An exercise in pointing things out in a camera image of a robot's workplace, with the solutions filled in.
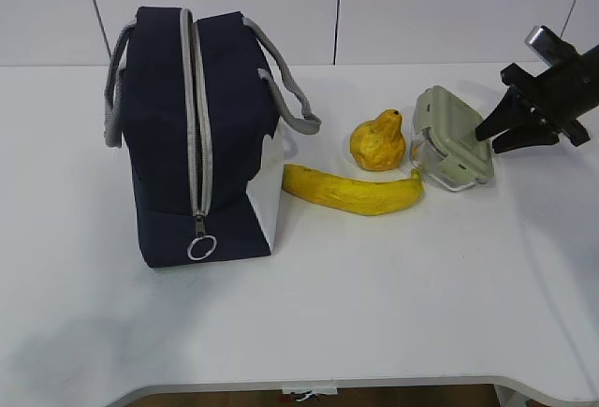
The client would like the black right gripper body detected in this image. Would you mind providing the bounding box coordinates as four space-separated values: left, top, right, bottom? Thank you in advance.
501 47 598 147

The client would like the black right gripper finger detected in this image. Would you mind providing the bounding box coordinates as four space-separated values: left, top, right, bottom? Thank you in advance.
492 124 559 153
475 88 532 141

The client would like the green lid glass container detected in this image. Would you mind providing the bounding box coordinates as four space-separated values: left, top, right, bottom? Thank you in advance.
409 85 494 192

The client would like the yellow pear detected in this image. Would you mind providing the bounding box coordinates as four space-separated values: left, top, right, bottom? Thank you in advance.
349 109 406 172

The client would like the yellow banana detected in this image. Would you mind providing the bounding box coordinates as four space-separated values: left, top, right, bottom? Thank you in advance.
282 164 424 216

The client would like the navy blue lunch bag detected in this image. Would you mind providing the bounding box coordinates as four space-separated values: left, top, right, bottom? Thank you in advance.
104 7 321 268

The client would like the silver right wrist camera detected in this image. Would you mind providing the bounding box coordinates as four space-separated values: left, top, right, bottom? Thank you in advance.
525 25 578 66

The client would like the white bracket under table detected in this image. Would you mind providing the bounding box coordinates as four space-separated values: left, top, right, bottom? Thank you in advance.
281 381 339 402

